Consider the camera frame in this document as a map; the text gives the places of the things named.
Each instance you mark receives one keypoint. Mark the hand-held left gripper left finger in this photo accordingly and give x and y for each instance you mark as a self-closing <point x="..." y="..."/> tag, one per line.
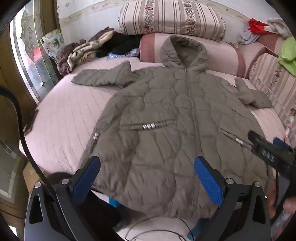
<point x="86" y="180"/>

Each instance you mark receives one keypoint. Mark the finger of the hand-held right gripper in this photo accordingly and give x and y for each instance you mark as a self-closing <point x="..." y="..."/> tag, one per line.
<point x="281" y="142"/>
<point x="254" y="138"/>

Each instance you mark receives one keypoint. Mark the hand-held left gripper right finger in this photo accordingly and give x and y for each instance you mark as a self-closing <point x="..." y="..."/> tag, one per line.
<point x="208" y="180"/>

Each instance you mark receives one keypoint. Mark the olive quilted hooded jacket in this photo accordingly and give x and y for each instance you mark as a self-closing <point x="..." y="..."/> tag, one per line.
<point x="161" y="139"/>

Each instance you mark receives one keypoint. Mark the blue plastic item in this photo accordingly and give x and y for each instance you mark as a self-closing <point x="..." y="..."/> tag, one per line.
<point x="197" y="229"/>
<point x="113" y="202"/>

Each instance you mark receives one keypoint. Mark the striped side cushion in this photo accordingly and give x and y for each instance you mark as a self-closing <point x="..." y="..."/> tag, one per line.
<point x="270" y="76"/>

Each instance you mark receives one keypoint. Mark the bed with pink quilted sheet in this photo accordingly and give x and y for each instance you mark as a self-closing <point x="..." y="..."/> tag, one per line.
<point x="64" y="120"/>

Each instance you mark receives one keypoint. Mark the green garment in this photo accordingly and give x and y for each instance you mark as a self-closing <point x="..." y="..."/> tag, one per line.
<point x="289" y="55"/>

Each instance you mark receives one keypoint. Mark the grey-blue cloth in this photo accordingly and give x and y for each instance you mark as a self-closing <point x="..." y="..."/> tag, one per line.
<point x="248" y="37"/>

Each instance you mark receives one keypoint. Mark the red cloth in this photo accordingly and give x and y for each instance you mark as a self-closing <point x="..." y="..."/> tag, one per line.
<point x="256" y="25"/>

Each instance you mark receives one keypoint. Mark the white cloth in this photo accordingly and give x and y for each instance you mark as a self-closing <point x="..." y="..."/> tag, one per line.
<point x="278" y="25"/>

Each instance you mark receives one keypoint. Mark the brown beige blanket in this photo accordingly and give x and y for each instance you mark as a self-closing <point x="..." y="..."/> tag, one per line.
<point x="81" y="54"/>

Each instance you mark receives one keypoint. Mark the painted glass panel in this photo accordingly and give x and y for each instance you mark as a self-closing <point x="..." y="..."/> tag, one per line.
<point x="30" y="58"/>

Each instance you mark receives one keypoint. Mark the blue patterned cloth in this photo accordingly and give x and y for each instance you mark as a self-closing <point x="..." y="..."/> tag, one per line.
<point x="133" y="52"/>

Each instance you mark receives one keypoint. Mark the floral cushion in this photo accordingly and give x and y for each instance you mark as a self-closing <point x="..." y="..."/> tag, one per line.
<point x="52" y="42"/>

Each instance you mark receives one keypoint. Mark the black garment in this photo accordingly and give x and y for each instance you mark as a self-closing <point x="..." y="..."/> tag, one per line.
<point x="122" y="42"/>

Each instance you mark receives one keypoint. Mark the striped floral pillow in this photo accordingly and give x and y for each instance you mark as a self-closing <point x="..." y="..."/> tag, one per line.
<point x="173" y="18"/>

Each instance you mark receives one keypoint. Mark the wooden door frame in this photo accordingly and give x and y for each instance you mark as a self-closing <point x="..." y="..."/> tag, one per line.
<point x="7" y="76"/>

